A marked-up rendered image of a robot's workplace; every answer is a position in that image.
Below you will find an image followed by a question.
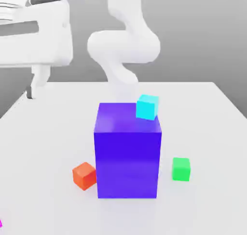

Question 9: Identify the small green cube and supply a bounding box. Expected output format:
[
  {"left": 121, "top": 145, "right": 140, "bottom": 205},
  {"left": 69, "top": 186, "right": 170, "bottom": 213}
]
[{"left": 172, "top": 157, "right": 192, "bottom": 182}]

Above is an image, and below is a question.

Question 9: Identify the small cyan cube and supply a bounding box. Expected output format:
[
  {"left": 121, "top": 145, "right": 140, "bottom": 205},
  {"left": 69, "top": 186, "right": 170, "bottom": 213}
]
[{"left": 135, "top": 94, "right": 160, "bottom": 121}]

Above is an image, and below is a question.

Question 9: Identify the small red cube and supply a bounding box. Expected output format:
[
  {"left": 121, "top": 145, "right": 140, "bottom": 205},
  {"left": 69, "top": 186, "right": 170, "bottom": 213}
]
[{"left": 72, "top": 161, "right": 97, "bottom": 191}]

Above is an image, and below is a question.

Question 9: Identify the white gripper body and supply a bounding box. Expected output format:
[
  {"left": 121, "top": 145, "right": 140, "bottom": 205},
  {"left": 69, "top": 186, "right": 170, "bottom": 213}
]
[{"left": 0, "top": 0, "right": 74, "bottom": 68}]

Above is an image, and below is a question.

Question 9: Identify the large purple box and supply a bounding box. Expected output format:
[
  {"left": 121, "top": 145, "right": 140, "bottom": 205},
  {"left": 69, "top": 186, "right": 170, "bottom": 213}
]
[{"left": 94, "top": 102, "right": 162, "bottom": 199}]

